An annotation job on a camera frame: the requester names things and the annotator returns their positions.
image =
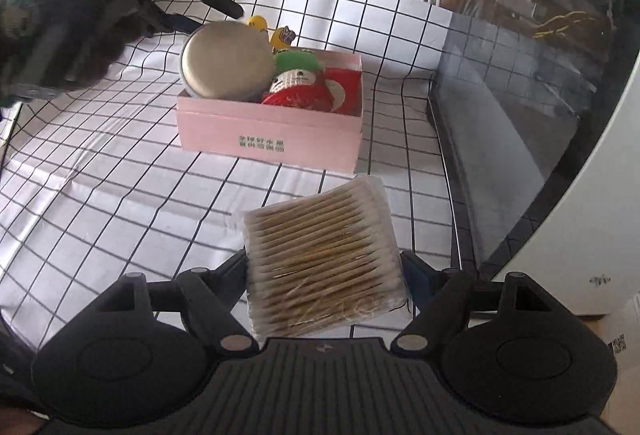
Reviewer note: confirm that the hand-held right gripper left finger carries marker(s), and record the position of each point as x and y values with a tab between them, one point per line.
232	277

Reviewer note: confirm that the white curved appliance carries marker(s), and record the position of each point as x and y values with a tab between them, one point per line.
590	225

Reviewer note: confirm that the yellow plush duck toy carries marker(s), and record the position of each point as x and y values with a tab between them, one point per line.
277	40

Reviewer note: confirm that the crocheted doll with green hat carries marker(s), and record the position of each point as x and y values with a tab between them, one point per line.
295	80

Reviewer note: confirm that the cardboard box with label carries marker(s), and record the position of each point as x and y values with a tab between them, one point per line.
620	355

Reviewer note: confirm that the round metal plate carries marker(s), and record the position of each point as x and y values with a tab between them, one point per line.
225	60

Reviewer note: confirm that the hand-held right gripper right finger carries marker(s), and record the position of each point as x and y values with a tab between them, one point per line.
417	275

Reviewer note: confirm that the cotton swab packet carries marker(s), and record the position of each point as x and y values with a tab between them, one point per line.
320	255

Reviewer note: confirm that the pink cardboard box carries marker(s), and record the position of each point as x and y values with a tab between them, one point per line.
265	135

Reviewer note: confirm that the white checked tablecloth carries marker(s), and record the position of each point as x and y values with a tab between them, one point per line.
125	195

